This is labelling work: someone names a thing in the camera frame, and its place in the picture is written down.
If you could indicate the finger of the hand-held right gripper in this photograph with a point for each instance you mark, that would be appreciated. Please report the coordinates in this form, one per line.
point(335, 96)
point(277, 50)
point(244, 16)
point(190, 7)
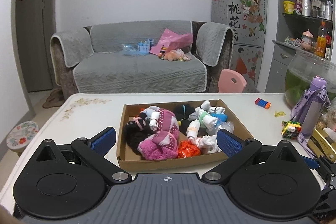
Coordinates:
point(311, 163)

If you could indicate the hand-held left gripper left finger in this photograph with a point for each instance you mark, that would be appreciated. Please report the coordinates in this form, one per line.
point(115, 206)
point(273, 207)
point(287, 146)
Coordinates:
point(103, 141)

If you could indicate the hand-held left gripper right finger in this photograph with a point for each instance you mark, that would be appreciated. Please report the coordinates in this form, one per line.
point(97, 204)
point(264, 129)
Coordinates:
point(231, 144)

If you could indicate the light blue sock roll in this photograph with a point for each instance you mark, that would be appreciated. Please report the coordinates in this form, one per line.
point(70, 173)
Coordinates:
point(214, 127)

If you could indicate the white sock roll green band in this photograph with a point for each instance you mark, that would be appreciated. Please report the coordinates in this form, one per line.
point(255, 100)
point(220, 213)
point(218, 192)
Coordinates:
point(207, 120)

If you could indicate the white sock roll peach band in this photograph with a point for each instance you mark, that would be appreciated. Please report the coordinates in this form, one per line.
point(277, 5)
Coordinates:
point(193, 130)

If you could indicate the black sock roll yellow band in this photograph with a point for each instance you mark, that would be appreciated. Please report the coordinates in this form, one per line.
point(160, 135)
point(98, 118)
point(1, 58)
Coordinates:
point(185, 126)

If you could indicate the black sock roll blue band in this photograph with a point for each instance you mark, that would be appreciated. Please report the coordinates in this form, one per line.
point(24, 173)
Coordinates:
point(183, 111)

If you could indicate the cardboard box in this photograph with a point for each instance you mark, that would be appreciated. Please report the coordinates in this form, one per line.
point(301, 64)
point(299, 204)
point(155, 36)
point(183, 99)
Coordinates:
point(162, 165)

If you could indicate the white desktop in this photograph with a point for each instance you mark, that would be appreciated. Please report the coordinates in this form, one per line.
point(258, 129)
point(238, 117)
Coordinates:
point(86, 119)

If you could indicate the gold tissue box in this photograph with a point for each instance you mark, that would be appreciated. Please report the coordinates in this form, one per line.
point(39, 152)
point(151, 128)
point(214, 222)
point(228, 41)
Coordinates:
point(321, 144)

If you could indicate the black fuzzy sock bundle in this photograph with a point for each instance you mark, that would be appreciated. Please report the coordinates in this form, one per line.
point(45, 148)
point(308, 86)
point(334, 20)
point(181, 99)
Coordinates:
point(134, 134)

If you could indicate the colourful bead cube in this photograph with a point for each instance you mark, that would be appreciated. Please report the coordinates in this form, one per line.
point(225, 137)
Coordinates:
point(291, 130)

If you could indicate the orange plastic bundle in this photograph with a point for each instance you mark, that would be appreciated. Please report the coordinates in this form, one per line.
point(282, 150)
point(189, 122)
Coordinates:
point(189, 150)

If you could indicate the clear snack bag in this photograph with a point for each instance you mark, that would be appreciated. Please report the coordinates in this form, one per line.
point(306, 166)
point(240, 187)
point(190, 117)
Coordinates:
point(328, 121)

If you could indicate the grey sock roll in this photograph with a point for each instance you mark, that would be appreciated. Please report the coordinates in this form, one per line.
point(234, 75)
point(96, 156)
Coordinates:
point(193, 116)

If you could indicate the blue orange toy block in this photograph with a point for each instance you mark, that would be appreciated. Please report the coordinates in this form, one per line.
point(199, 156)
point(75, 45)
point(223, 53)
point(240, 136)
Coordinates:
point(262, 103)

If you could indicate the purple water bottle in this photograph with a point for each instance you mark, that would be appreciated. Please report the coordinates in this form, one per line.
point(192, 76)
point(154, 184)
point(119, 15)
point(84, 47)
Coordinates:
point(312, 111)

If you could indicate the magenta fuzzy sock bundle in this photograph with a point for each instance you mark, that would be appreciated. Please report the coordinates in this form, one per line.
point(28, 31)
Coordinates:
point(160, 148)

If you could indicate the yellow plastic toy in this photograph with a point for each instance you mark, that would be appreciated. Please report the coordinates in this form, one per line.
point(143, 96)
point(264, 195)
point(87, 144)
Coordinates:
point(279, 113)

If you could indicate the pink plastic chair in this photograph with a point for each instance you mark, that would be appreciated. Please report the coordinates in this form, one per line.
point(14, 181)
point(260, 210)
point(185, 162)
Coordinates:
point(231, 82)

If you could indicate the brown floor mat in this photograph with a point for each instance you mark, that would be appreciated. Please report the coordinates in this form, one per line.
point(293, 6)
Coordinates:
point(53, 99)

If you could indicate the pink dotted fuzzy sock bundle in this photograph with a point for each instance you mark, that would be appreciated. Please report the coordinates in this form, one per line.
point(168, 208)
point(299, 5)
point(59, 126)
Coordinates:
point(168, 121)

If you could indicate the grey quilted sofa cover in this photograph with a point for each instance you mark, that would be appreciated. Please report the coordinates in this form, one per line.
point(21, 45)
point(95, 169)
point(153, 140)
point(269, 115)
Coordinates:
point(136, 74)

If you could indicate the grey sofa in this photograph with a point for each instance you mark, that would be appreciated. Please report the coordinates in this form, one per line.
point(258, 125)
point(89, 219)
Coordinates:
point(63, 77)

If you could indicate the floral round stool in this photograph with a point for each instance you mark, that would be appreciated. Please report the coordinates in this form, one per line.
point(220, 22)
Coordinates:
point(22, 136)

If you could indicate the glass fish bowl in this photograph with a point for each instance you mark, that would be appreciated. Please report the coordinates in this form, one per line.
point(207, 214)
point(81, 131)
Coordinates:
point(299, 77)

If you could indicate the grey shelf unit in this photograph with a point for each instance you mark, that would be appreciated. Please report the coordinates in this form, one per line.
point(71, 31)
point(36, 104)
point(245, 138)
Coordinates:
point(278, 69)

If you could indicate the clear blue plastic bag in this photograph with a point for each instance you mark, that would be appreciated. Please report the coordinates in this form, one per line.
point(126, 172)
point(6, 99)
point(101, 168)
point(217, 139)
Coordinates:
point(129, 50)

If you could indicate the grey quilted armrest cover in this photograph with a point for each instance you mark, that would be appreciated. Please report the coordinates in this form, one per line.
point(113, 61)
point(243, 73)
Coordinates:
point(72, 45)
point(214, 43)

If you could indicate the blue toy castle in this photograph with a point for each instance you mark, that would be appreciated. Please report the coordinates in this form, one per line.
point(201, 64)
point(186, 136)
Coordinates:
point(145, 47)

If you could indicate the orange plush toy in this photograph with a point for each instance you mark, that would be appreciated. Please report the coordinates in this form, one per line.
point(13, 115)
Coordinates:
point(172, 55)

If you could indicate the flower-decorated fridge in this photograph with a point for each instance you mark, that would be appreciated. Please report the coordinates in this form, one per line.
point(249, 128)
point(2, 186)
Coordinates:
point(241, 29)

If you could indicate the pink plastic bag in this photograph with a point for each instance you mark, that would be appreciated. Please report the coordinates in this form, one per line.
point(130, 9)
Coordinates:
point(173, 41)

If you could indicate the dark sauce bottle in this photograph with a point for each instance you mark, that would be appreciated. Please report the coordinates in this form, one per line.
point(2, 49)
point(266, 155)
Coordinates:
point(328, 45)

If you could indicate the grey door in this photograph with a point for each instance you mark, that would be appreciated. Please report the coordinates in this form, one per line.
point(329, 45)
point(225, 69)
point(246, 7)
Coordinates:
point(34, 43)

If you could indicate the pink teapot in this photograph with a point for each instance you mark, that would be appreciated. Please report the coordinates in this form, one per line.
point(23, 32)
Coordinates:
point(307, 40)

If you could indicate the orange drink bottle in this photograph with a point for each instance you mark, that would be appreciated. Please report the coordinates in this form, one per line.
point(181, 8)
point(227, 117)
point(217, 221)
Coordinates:
point(321, 40)

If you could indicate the yellow tub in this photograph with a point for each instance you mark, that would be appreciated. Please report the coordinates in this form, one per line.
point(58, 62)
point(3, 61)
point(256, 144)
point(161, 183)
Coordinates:
point(288, 7)

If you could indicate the purple snack packet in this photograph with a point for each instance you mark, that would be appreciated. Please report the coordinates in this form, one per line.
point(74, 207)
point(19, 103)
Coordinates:
point(298, 3)

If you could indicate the silver can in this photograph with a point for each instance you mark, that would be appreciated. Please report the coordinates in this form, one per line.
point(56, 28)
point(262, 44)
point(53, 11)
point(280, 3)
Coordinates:
point(306, 5)

